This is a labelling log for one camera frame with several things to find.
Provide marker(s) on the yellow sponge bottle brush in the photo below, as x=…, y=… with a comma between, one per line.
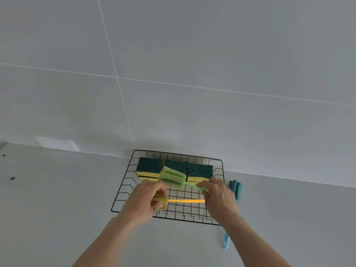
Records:
x=160, y=200

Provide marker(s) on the person's right thumb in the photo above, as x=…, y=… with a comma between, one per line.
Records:
x=205, y=196

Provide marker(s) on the person's right forearm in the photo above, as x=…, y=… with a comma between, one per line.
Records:
x=256, y=244

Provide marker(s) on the person's left hand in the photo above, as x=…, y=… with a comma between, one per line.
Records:
x=139, y=198

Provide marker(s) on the green sponge bottle brush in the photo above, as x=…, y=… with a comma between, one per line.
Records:
x=172, y=177

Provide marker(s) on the blue sponge bottle brush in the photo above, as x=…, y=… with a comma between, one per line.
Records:
x=236, y=189

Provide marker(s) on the green yellow scouring sponge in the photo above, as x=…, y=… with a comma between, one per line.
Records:
x=200, y=171
x=148, y=165
x=178, y=164

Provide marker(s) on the person's left thumb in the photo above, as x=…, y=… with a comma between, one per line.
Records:
x=158, y=206

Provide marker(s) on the person's left forearm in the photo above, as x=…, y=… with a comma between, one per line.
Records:
x=108, y=244

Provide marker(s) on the person's right hand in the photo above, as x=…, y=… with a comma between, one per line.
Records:
x=221, y=200

